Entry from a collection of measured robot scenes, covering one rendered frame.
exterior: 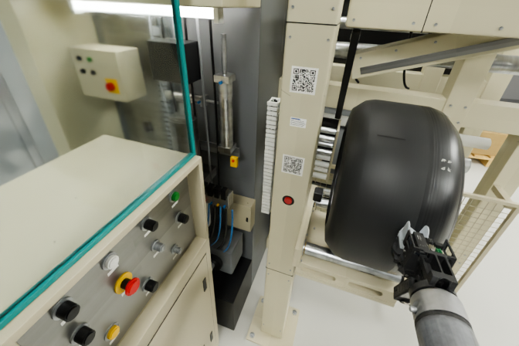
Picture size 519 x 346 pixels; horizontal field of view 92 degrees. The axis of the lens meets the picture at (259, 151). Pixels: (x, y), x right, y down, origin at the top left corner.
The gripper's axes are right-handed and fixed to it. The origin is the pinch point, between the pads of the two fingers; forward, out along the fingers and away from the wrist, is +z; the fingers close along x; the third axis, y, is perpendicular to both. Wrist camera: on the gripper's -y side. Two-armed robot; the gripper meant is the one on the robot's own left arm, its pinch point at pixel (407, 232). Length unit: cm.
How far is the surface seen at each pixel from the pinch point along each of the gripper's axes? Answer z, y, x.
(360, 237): 1.0, -6.1, 9.4
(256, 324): 35, -119, 41
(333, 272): 14.2, -35.5, 11.3
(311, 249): 16.1, -30.1, 20.4
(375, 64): 56, 33, 12
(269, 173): 21.6, -5.7, 41.1
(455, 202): 5.4, 8.1, -8.9
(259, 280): 62, -118, 49
